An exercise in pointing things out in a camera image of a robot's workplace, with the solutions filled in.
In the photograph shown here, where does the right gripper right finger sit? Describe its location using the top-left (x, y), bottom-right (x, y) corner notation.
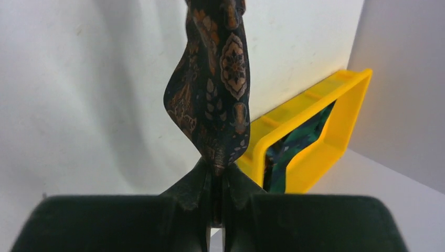
top-left (222, 161), bottom-right (409, 252)

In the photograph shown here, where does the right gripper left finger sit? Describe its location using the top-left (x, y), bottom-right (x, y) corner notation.
top-left (10, 158), bottom-right (211, 252)

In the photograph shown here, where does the yellow plastic bin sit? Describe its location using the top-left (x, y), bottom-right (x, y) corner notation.
top-left (237, 69), bottom-right (373, 193)

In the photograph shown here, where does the dark orange paisley tie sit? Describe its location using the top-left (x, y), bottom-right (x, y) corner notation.
top-left (163, 1), bottom-right (250, 176)

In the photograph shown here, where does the green striped tie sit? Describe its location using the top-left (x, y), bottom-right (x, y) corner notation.
top-left (263, 102), bottom-right (335, 193)

